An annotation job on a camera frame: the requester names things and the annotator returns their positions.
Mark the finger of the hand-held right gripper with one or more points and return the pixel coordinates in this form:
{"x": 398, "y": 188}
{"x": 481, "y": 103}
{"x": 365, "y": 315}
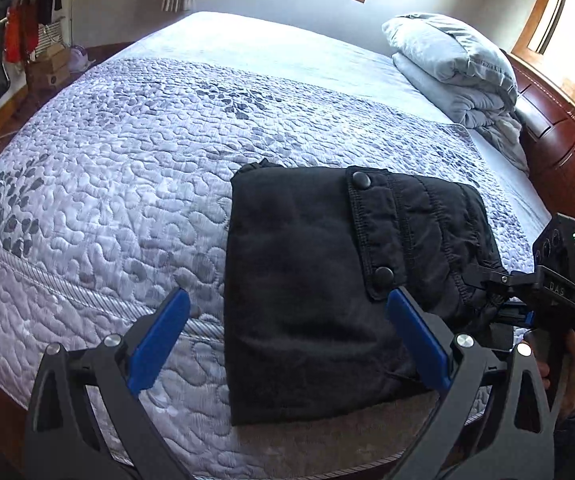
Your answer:
{"x": 515, "y": 316}
{"x": 487, "y": 276}

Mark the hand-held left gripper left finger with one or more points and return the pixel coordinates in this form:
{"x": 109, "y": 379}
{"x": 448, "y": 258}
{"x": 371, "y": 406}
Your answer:
{"x": 160, "y": 340}

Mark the black quilted pants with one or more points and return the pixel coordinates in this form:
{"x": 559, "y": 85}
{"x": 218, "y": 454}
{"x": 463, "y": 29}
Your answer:
{"x": 307, "y": 285}

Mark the grey pillow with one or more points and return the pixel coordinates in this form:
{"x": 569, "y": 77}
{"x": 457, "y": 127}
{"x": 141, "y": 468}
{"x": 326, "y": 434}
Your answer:
{"x": 447, "y": 50}

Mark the wooden bed headboard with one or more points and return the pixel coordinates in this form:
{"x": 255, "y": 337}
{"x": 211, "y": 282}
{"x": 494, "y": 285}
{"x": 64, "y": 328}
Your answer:
{"x": 567, "y": 160}

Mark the stack of cardboard boxes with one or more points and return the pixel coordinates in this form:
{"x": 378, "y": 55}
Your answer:
{"x": 47, "y": 67}

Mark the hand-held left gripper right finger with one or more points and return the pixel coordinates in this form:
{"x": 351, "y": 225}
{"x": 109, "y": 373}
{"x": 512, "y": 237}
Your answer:
{"x": 420, "y": 340}

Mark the bed with quilted grey cover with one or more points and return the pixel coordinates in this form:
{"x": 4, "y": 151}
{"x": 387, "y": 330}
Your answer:
{"x": 142, "y": 185}

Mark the white plastic bag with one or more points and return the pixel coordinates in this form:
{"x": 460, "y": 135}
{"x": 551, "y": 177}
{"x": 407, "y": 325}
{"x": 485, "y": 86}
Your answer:
{"x": 78, "y": 59}

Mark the red hanging garment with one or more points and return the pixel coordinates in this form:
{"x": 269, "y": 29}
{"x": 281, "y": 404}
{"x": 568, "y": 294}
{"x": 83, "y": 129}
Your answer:
{"x": 19, "y": 35}

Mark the folded grey duvet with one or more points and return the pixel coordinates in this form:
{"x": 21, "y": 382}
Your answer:
{"x": 482, "y": 110}

